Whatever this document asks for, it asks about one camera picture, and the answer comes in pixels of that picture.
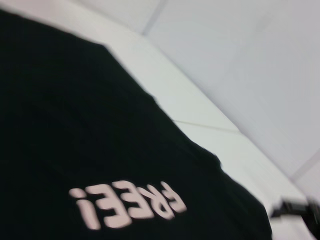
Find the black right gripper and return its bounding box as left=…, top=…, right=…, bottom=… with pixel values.
left=271, top=196, right=320, bottom=235

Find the black shirt with FREE! print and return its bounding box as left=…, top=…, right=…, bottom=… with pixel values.
left=0, top=8, right=275, bottom=240

